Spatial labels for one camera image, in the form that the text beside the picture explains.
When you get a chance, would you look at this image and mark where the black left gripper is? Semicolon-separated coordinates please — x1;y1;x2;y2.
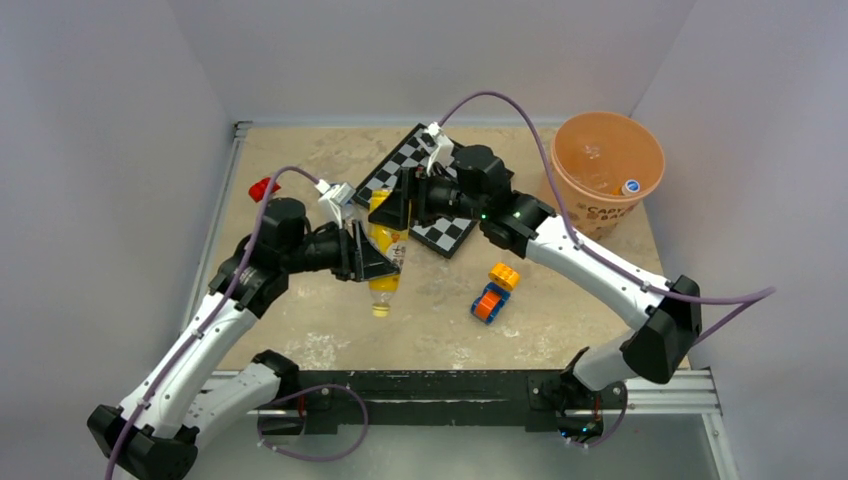
281;218;398;282

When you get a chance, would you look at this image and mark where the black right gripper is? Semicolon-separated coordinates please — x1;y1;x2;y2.
369;164;487;231

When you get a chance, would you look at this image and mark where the yellow juice bottle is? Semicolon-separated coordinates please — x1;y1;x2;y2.
367;188;412;319

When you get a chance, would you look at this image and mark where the clear plastic bottle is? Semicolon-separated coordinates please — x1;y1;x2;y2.
569;143;621;195

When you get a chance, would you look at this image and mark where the orange drink bottle blue label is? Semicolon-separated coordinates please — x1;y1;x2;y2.
612;179;641;197

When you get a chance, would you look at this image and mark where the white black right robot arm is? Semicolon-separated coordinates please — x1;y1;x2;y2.
369;145;702;407

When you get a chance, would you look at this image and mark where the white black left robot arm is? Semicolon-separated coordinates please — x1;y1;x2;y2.
87;198;398;479

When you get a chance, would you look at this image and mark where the orange plastic bin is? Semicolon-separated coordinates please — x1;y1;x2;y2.
549;112;665;240

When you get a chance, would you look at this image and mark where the black white chessboard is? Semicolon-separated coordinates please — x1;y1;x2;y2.
353;123;478;259

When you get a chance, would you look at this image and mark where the yellow toy block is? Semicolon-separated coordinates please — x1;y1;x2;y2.
488;263;521;292

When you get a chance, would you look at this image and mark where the orange blue toy car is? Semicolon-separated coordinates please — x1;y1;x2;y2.
470;282;511;325

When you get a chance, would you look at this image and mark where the red toy block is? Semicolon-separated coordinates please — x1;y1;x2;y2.
248;176;281;203

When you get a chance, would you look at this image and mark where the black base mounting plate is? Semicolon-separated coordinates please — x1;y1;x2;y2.
268;370;627;437

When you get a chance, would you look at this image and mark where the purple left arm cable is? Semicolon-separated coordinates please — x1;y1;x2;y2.
104;165;326;480

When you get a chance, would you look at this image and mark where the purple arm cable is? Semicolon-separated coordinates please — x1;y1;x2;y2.
104;165;326;480
438;90;776;346

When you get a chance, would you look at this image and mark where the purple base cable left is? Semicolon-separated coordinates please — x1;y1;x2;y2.
256;384;370;464

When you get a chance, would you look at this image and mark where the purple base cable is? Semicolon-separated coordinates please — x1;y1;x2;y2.
563;394;627;450
256;384;370;464

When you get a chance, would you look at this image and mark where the aluminium table frame rail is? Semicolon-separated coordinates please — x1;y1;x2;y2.
180;121;254;331

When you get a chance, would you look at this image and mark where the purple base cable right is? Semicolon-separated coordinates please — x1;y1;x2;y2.
563;394;627;450

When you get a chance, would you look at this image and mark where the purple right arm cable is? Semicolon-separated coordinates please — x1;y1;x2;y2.
438;90;776;346

